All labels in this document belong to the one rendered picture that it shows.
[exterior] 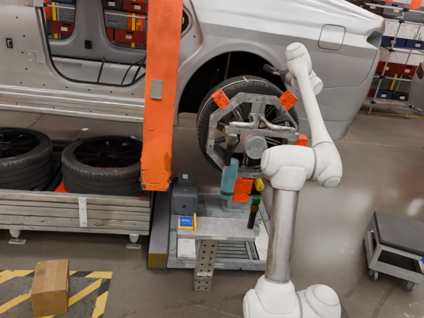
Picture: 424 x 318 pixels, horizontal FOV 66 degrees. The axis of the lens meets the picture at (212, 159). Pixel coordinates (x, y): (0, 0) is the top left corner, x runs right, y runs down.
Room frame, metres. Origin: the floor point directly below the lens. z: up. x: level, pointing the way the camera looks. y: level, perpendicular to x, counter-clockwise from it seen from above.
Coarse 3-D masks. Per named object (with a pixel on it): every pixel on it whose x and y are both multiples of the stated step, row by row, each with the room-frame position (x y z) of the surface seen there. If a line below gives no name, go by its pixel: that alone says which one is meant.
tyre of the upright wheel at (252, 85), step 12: (228, 84) 2.04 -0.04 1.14; (240, 84) 1.97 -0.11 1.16; (252, 84) 1.97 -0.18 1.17; (264, 84) 1.99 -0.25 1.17; (228, 96) 1.95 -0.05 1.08; (276, 96) 1.99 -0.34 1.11; (204, 108) 1.96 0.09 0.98; (216, 108) 1.94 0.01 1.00; (204, 120) 1.93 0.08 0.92; (204, 132) 1.93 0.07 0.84; (204, 144) 1.93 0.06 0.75; (204, 156) 1.94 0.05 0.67; (216, 168) 1.95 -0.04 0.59
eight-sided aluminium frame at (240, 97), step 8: (240, 96) 1.87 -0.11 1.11; (248, 96) 1.88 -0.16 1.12; (256, 96) 1.89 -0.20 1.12; (264, 96) 1.94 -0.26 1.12; (272, 96) 1.94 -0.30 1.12; (232, 104) 1.87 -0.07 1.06; (272, 104) 1.90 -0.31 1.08; (280, 104) 1.91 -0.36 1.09; (216, 112) 1.87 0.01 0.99; (224, 112) 1.86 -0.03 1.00; (280, 112) 1.91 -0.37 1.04; (216, 120) 1.85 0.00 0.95; (208, 128) 1.90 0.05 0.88; (296, 128) 1.93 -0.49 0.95; (208, 136) 1.85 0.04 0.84; (208, 144) 1.85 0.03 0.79; (208, 152) 1.85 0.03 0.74; (216, 152) 1.91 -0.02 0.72; (216, 160) 1.87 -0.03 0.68; (240, 168) 1.93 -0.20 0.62; (248, 168) 1.95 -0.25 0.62; (240, 176) 1.89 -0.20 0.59; (248, 176) 1.89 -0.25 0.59; (256, 176) 1.90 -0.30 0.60; (264, 176) 1.91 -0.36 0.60
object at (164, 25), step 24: (168, 0) 1.67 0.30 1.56; (168, 24) 1.68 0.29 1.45; (168, 48) 1.68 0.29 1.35; (168, 72) 1.68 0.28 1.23; (144, 96) 1.67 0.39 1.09; (168, 96) 1.68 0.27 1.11; (144, 120) 1.66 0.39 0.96; (168, 120) 1.68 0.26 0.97; (144, 144) 1.66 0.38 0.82; (168, 144) 1.68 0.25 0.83; (144, 168) 1.66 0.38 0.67; (168, 168) 1.68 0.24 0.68
